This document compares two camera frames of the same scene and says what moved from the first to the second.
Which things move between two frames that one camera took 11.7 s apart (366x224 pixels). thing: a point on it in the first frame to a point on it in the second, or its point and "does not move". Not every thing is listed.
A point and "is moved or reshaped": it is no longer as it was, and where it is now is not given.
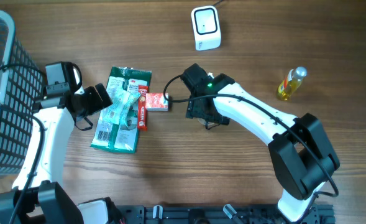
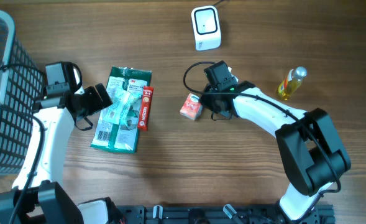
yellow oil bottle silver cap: x=291 y=83 does not move
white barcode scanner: x=206 y=27 does not move
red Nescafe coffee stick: x=142 y=107 is moved or reshaped
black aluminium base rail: x=215 y=214 does not move
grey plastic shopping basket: x=13 y=87 does not move
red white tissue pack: x=156 y=102 is moved or reshaped
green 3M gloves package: x=114 y=136 does not move
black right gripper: x=197 y=112 to x=209 y=103
